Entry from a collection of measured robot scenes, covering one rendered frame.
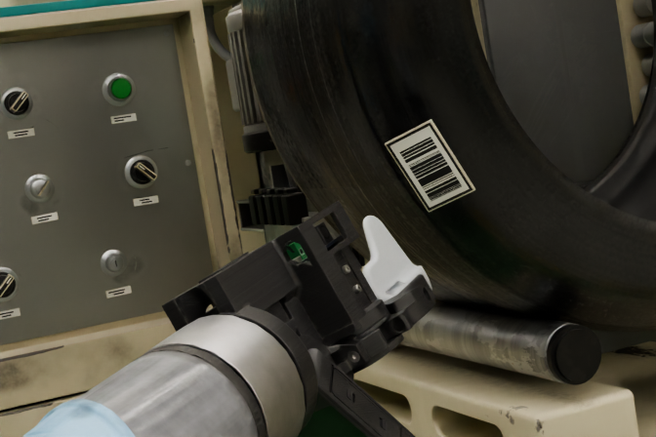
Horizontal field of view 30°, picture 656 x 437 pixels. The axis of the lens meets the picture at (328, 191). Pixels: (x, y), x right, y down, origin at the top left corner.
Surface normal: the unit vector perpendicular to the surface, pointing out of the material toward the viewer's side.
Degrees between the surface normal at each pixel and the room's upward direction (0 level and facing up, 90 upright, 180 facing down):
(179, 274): 90
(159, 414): 47
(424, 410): 90
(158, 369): 17
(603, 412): 90
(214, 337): 25
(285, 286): 70
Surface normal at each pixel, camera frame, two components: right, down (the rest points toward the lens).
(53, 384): 0.38, -0.01
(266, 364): 0.65, -0.59
